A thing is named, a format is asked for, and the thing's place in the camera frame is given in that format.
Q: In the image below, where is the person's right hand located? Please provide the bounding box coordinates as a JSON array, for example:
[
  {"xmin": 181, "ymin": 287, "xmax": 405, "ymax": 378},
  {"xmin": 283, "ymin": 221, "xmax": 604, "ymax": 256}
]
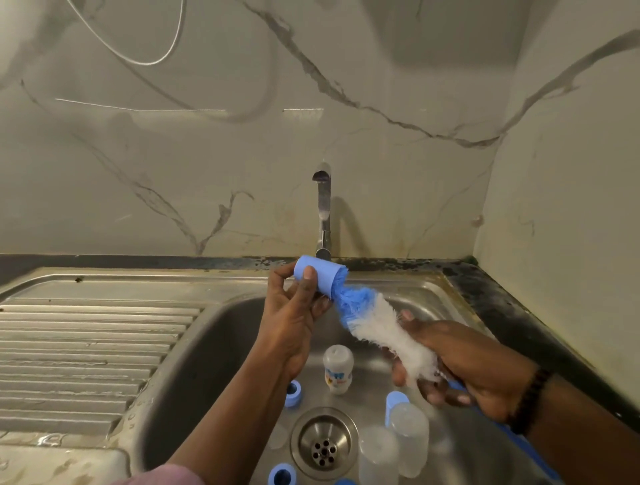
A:
[{"xmin": 390, "ymin": 308, "xmax": 542, "ymax": 423}]

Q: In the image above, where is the person's left hand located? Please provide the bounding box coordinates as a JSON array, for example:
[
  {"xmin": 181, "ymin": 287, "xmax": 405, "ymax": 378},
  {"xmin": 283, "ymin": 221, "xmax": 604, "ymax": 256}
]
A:
[{"xmin": 257, "ymin": 262, "xmax": 334, "ymax": 381}]

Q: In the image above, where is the blue cylindrical bottle cap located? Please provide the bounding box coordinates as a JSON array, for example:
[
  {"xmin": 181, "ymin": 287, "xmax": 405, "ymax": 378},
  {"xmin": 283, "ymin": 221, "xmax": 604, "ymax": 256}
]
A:
[
  {"xmin": 292, "ymin": 254, "xmax": 351, "ymax": 300},
  {"xmin": 385, "ymin": 388, "xmax": 411, "ymax": 426}
]

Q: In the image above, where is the cartoon print baby bottle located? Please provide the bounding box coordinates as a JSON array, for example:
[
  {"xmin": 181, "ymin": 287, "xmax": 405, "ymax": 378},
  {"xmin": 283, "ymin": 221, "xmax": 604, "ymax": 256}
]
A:
[{"xmin": 322, "ymin": 344, "xmax": 356, "ymax": 395}]

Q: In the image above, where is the blue and white bottle brush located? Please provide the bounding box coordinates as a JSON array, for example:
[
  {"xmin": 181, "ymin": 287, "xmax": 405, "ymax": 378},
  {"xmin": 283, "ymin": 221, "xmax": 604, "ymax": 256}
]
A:
[{"xmin": 333, "ymin": 284, "xmax": 563, "ymax": 485}]

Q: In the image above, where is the translucent bottle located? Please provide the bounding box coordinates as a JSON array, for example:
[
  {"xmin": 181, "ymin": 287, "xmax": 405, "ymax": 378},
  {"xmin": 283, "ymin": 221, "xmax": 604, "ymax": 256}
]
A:
[
  {"xmin": 389, "ymin": 402, "xmax": 432, "ymax": 479},
  {"xmin": 357, "ymin": 424, "xmax": 402, "ymax": 485}
]

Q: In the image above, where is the clear silicone nipple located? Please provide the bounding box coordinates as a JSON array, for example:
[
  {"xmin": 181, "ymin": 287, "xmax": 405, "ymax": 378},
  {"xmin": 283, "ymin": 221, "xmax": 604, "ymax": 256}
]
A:
[{"xmin": 265, "ymin": 420, "xmax": 290, "ymax": 452}]

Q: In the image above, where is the translucent bottle front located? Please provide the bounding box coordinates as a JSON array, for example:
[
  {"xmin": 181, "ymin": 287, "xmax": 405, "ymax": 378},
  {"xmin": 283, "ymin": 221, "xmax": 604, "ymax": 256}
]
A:
[{"xmin": 357, "ymin": 424, "xmax": 402, "ymax": 485}]

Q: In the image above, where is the person's left forearm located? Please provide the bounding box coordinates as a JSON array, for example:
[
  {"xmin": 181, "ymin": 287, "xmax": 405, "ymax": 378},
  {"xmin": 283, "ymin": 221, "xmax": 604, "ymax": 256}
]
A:
[{"xmin": 165, "ymin": 350, "xmax": 301, "ymax": 485}]

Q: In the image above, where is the chrome sink faucet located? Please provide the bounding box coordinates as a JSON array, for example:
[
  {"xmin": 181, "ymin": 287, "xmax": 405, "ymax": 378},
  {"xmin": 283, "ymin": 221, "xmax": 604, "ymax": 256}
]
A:
[{"xmin": 311, "ymin": 169, "xmax": 334, "ymax": 262}]

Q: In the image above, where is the metal sink drain strainer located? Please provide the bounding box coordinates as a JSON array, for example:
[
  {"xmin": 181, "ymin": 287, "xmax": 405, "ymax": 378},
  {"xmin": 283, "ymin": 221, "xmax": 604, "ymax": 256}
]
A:
[{"xmin": 289, "ymin": 406, "xmax": 360, "ymax": 482}]

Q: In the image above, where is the pink shirt sleeve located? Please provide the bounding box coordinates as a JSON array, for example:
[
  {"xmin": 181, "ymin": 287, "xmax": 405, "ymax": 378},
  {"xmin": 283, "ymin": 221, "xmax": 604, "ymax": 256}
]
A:
[{"xmin": 115, "ymin": 464, "xmax": 206, "ymax": 485}]

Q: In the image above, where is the stainless steel sink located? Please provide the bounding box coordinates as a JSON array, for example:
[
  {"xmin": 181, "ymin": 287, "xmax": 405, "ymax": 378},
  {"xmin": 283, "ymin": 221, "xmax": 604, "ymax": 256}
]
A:
[{"xmin": 0, "ymin": 264, "xmax": 611, "ymax": 485}]

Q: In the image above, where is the black bead bracelet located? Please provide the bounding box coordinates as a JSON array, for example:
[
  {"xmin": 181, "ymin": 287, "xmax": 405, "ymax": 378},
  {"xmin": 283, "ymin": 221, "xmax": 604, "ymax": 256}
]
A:
[{"xmin": 507, "ymin": 366, "xmax": 554, "ymax": 437}]

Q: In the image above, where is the white cable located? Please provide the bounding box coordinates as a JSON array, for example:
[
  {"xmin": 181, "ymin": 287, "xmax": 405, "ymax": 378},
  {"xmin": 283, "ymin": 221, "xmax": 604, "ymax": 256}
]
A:
[{"xmin": 65, "ymin": 0, "xmax": 189, "ymax": 68}]

